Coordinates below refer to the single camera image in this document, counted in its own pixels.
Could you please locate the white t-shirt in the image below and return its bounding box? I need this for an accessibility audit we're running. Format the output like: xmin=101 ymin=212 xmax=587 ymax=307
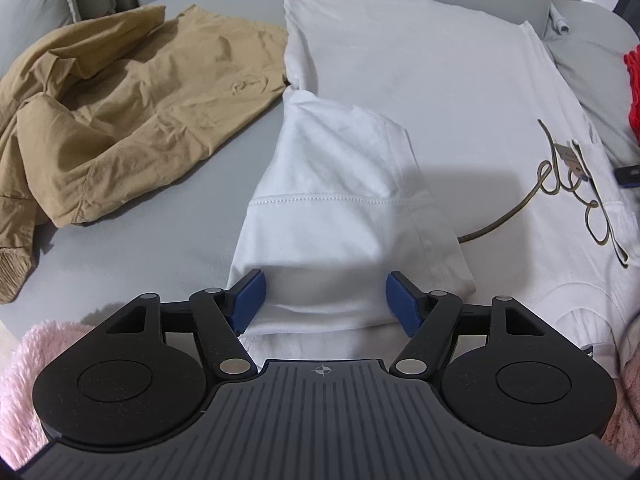
xmin=227 ymin=0 xmax=631 ymax=361

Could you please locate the pink fluffy blanket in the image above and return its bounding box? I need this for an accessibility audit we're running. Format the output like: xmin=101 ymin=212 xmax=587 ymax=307
xmin=0 ymin=310 xmax=640 ymax=471

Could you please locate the white cable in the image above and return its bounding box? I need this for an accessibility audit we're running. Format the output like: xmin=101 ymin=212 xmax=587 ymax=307
xmin=549 ymin=0 xmax=583 ymax=36

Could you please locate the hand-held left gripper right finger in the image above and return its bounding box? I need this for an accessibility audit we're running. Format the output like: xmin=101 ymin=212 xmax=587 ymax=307
xmin=385 ymin=270 xmax=544 ymax=381

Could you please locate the light grey sofa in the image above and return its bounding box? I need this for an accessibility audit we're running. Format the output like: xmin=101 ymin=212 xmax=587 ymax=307
xmin=0 ymin=0 xmax=640 ymax=356

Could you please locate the red cloth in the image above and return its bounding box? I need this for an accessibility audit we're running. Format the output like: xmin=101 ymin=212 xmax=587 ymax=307
xmin=624 ymin=44 xmax=640 ymax=136

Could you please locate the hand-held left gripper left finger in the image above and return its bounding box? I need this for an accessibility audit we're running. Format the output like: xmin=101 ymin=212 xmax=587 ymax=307
xmin=105 ymin=268 xmax=267 ymax=381

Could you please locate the olive braided cable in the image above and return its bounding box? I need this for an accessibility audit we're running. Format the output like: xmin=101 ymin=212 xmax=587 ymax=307
xmin=457 ymin=119 xmax=630 ymax=267

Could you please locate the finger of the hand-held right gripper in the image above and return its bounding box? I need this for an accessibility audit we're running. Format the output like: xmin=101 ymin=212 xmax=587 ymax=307
xmin=614 ymin=164 xmax=640 ymax=189

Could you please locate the khaki jacket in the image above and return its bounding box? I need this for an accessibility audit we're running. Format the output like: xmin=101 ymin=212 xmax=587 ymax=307
xmin=0 ymin=4 xmax=291 ymax=306

